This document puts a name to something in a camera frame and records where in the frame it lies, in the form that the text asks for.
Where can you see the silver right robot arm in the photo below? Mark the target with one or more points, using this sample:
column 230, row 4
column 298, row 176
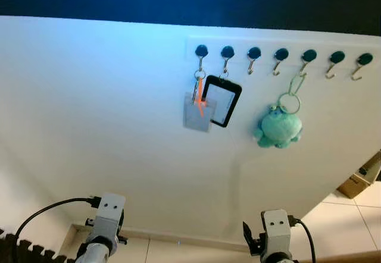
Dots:
column 275, row 257

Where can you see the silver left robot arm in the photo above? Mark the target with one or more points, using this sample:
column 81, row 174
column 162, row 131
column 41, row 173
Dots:
column 94, row 252

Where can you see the metal hook with dark magnet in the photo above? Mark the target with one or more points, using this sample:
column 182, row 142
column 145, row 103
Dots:
column 227, row 52
column 365, row 59
column 281, row 54
column 337, row 57
column 202, row 51
column 309, row 55
column 254, row 53

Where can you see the black foam floor mat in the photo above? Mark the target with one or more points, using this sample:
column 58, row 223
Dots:
column 30, row 252

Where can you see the cardboard box with red print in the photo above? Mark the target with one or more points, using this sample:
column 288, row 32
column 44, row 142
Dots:
column 355, row 185

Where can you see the green plush frog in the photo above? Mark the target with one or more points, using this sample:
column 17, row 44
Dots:
column 278, row 127

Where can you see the grey card holder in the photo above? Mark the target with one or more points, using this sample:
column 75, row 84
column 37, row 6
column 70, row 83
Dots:
column 193, row 120

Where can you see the plain cardboard box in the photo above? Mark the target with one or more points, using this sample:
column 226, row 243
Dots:
column 372, row 165

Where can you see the black badge holder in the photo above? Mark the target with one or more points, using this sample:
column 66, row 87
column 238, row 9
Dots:
column 223, row 102

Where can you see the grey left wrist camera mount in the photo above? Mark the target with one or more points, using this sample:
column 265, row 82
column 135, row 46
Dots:
column 109, row 212

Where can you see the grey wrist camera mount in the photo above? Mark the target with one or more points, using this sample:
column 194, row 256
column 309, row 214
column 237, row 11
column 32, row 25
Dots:
column 109, row 212
column 277, row 227

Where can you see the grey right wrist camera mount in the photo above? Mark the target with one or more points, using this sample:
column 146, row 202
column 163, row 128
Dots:
column 277, row 227

